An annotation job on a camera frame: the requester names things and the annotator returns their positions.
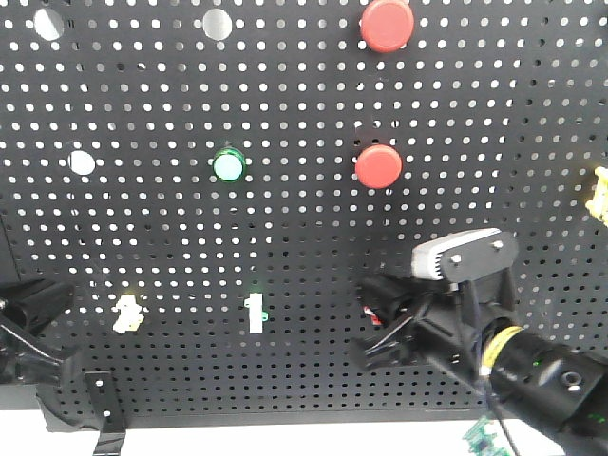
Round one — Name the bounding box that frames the green white toggle switch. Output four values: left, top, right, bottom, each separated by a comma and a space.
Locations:
243, 293, 269, 334

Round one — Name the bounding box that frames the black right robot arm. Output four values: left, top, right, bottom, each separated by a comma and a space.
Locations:
351, 268, 607, 455

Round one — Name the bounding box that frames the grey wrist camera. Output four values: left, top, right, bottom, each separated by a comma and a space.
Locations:
411, 228, 519, 283

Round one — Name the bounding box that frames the green circuit board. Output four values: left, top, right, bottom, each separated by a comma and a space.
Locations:
463, 415, 514, 456

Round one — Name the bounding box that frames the lower red round push button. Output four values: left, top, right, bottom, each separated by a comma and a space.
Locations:
354, 144, 403, 189

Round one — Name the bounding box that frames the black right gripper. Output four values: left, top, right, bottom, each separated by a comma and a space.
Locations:
349, 267, 522, 380

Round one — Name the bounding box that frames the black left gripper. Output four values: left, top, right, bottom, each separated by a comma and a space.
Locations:
1, 278, 80, 388

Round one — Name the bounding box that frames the yellow toggle switch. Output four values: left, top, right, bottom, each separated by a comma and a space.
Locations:
112, 294, 144, 334

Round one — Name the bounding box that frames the black perforated pegboard panel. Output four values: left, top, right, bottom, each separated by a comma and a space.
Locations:
1, 1, 607, 428

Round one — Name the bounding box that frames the upper red round push button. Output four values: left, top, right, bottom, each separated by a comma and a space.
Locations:
360, 0, 415, 53

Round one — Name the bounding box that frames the left black clamp bracket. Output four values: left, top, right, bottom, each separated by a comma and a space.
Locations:
84, 370, 126, 456

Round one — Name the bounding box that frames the yellow knob handle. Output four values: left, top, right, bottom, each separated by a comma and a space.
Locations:
585, 166, 608, 225

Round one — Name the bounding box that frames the green round push button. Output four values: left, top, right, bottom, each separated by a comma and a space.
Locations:
212, 147, 247, 182

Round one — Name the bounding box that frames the red toggle switch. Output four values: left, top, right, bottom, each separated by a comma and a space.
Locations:
363, 306, 384, 327

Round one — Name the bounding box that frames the red round push button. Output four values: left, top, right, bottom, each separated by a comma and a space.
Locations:
354, 144, 403, 189
360, 0, 415, 53

